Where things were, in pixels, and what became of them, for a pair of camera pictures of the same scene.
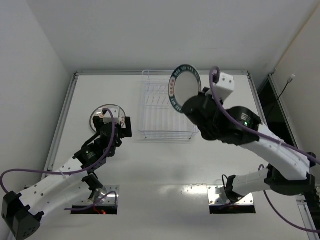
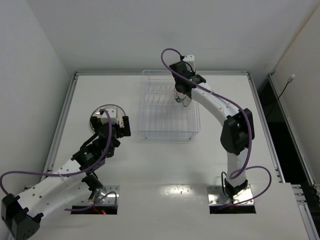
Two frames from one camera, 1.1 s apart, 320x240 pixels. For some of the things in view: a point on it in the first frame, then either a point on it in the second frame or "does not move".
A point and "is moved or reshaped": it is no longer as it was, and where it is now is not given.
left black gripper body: x=110 y=125 does not move
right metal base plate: x=216 y=195 does not move
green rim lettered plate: x=185 y=82 is moved or reshaped
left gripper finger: x=127 y=132 does not move
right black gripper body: x=194 y=105 to x=181 y=88
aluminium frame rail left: x=61 y=123 does not move
